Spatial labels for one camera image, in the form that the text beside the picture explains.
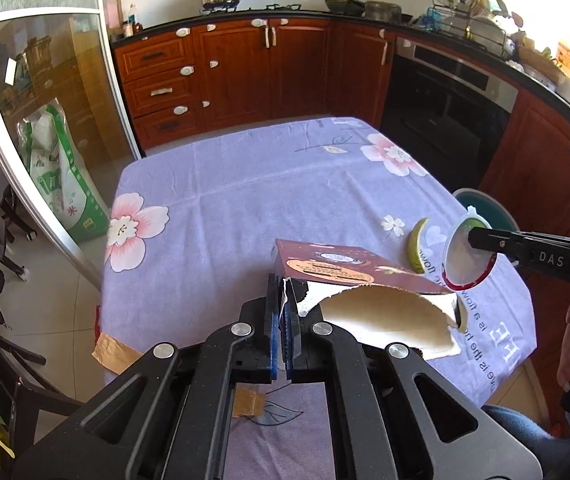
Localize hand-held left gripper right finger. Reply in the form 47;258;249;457
287;280;538;480

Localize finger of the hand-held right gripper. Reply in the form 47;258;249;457
468;227;517;259

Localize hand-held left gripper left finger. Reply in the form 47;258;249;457
12;275;281;480

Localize white paper cup red rim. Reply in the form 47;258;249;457
442;205;500;291

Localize brown cardboard box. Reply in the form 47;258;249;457
275;237;468;361

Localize person's right forearm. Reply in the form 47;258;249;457
482;404;570;480

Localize green round stool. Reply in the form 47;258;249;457
452;187;520;241

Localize green fruit peel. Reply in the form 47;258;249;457
407;217;432;274

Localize brown paper tape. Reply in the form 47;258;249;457
92;332;142;375
232;387;266;418

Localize purple floral tablecloth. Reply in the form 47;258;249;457
100;116;538;480

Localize cardboard box on counter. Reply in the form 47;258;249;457
518;47;570;83

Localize built-in black oven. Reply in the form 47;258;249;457
380;35;518;193

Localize wooden kitchen cabinets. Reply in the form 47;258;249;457
112;12;570;241

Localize dark wooden chair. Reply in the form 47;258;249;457
0;330;86;461

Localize green and white rice bag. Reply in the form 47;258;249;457
20;102;110;243

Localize glass container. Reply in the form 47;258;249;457
365;1;402;21

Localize dark frying pan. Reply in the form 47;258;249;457
325;0;366;15

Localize gas stove grates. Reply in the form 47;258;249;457
200;4;302;15

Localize condiment bottles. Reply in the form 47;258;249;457
122;4;142;37

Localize glass sliding door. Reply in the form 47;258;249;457
0;0;143;291

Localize wire dish rack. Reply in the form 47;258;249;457
427;0;511;58

